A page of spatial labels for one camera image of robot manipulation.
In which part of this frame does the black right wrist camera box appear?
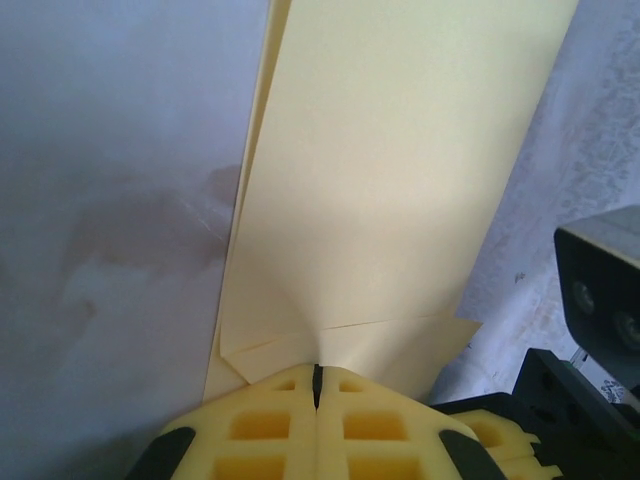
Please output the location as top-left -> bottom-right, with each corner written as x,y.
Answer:
553,204 -> 640,366

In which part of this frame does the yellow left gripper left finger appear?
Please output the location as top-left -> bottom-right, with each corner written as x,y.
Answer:
134,363 -> 319,480

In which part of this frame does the yellow paper sheet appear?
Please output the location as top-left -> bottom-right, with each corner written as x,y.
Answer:
202,0 -> 581,406

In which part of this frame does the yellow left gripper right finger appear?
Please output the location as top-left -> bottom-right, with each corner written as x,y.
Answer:
317,365 -> 501,480

